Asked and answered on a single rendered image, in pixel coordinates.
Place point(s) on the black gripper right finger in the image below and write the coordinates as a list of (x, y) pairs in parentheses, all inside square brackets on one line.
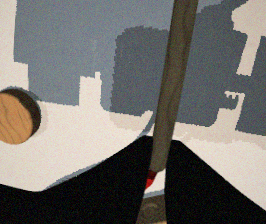
[(196, 194)]

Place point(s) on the round wooden disc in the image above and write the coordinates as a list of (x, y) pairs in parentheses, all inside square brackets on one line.
[(19, 116)]

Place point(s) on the brown wooden block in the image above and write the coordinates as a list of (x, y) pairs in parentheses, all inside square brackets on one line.
[(152, 210)]

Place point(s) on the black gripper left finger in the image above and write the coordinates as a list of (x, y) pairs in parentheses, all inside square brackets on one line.
[(109, 193)]

